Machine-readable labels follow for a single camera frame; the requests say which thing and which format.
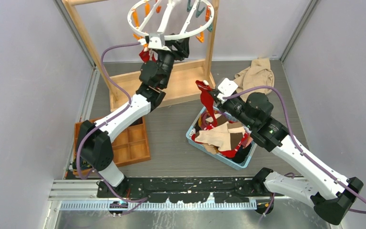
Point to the beige cloth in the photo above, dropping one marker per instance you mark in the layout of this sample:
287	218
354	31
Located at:
259	73

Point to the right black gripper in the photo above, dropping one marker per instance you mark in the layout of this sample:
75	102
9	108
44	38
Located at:
214	93

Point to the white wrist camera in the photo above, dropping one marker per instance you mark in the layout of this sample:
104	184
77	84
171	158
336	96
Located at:
154	41
225	88

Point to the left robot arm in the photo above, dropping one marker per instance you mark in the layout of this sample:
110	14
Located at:
94	144

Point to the wooden compartment tray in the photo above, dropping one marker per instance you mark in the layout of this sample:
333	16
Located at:
131	146

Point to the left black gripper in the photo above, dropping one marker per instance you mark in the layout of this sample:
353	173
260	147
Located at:
181	46

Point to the blue plastic basket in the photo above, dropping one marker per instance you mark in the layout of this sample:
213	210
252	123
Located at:
232	162

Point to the orange clothes peg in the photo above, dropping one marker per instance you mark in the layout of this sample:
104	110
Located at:
200	37

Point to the wooden hanger stand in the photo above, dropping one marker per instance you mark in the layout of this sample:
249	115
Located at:
181	87

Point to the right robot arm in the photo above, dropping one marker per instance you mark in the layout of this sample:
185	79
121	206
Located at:
329	193

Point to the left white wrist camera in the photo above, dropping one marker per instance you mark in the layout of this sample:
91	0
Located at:
154	41

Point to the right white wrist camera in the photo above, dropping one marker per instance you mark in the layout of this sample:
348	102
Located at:
225	88

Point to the white round clip hanger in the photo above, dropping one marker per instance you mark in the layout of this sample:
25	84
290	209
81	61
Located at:
175	19

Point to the beige sock in basket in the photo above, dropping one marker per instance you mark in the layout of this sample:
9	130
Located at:
225	136

